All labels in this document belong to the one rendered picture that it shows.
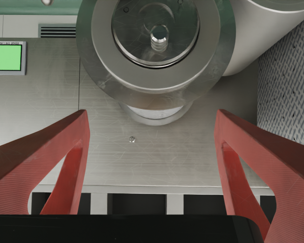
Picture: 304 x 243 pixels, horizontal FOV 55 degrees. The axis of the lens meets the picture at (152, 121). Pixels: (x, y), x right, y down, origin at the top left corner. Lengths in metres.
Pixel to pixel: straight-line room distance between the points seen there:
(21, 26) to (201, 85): 3.21
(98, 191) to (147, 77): 0.39
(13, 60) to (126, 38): 0.44
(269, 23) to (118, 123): 0.37
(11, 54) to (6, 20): 2.86
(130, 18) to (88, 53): 0.05
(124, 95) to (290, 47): 0.25
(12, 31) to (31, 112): 2.84
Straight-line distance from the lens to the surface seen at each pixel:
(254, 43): 0.38
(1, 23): 3.54
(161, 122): 0.51
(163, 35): 0.23
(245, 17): 0.32
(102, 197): 0.61
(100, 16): 0.28
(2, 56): 0.68
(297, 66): 0.41
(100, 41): 0.27
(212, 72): 0.27
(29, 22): 3.42
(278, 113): 0.45
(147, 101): 0.26
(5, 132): 0.66
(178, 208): 0.61
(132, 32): 0.26
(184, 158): 0.59
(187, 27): 0.26
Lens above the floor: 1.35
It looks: 4 degrees down
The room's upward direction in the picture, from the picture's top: 179 degrees counter-clockwise
